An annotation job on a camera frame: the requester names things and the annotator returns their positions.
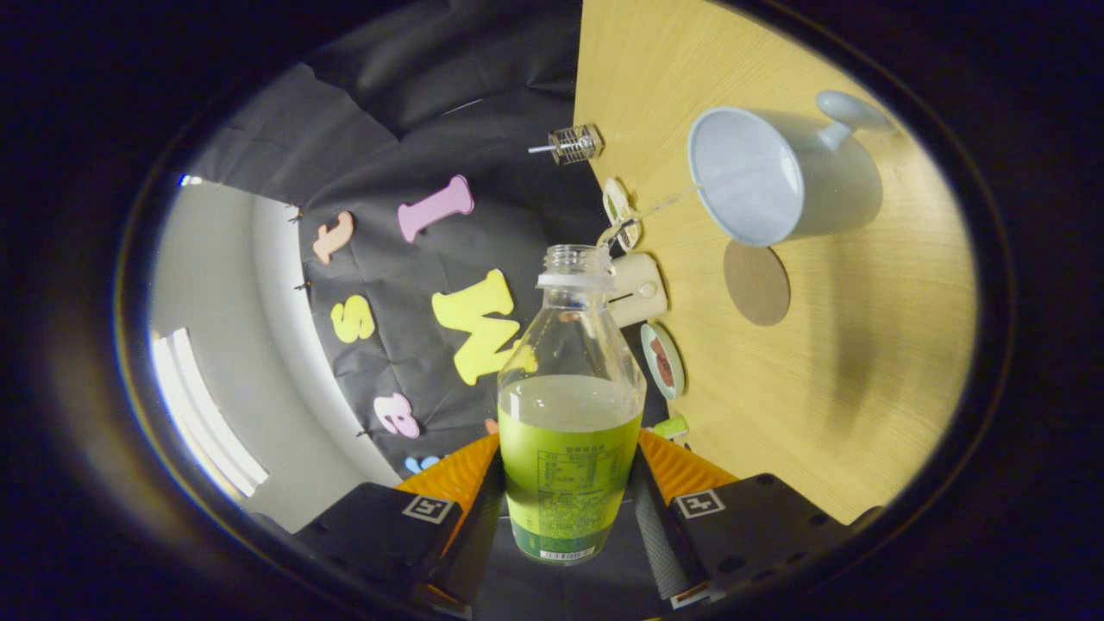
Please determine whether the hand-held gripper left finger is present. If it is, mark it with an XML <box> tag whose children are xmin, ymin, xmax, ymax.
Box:
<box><xmin>293</xmin><ymin>431</ymin><xmax>505</xmax><ymax>618</ymax></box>

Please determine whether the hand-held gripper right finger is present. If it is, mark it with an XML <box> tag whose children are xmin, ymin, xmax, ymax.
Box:
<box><xmin>632</xmin><ymin>430</ymin><xmax>885</xmax><ymax>609</ymax></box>

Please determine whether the clear juice bottle green label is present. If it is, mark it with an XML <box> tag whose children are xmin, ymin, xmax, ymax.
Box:
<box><xmin>498</xmin><ymin>244</ymin><xmax>648</xmax><ymax>566</ymax></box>

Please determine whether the round brown coaster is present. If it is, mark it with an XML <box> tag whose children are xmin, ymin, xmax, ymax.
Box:
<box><xmin>723</xmin><ymin>239</ymin><xmax>792</xmax><ymax>327</ymax></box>

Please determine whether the white cup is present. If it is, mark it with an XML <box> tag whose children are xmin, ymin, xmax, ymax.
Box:
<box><xmin>687</xmin><ymin>90</ymin><xmax>889</xmax><ymax>248</ymax></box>

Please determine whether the pale green plate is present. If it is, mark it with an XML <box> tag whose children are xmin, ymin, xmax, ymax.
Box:
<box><xmin>640</xmin><ymin>323</ymin><xmax>686</xmax><ymax>400</ymax></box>

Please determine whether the white toaster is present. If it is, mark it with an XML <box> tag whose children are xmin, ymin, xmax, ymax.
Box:
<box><xmin>606</xmin><ymin>253</ymin><xmax>668</xmax><ymax>328</ymax></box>

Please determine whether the wooden table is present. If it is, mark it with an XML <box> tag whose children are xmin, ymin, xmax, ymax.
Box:
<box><xmin>574</xmin><ymin>0</ymin><xmax>980</xmax><ymax>525</ymax></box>

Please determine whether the long ceiling light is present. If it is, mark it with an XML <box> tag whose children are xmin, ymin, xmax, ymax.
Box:
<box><xmin>151</xmin><ymin>328</ymin><xmax>270</xmax><ymax>499</ymax></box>

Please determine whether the white divided snack tray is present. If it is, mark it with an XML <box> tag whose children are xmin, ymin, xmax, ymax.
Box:
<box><xmin>602</xmin><ymin>178</ymin><xmax>642</xmax><ymax>252</ymax></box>

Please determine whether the clear drinking glass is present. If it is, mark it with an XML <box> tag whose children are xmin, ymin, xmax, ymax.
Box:
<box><xmin>549</xmin><ymin>125</ymin><xmax>602</xmax><ymax>166</ymax></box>

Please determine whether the black backdrop cloth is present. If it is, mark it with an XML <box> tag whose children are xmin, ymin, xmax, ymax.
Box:
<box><xmin>185</xmin><ymin>0</ymin><xmax>682</xmax><ymax>605</ymax></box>

